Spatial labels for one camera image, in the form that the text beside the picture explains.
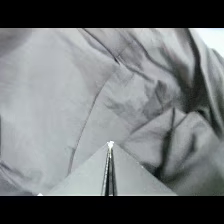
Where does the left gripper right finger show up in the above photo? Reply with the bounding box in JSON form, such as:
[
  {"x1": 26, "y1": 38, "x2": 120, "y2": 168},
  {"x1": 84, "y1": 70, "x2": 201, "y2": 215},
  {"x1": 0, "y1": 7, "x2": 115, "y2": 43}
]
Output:
[{"x1": 111, "y1": 142, "x2": 178, "y2": 197}]

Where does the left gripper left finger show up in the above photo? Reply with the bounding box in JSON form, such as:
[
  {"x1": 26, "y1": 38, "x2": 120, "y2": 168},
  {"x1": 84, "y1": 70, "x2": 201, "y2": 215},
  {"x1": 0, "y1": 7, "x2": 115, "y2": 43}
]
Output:
[{"x1": 46, "y1": 142, "x2": 110, "y2": 197}]

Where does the black garment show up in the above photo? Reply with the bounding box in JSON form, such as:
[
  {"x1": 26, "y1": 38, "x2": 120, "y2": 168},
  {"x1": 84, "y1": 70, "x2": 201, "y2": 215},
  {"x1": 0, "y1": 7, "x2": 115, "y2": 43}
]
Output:
[{"x1": 0, "y1": 28, "x2": 224, "y2": 197}]

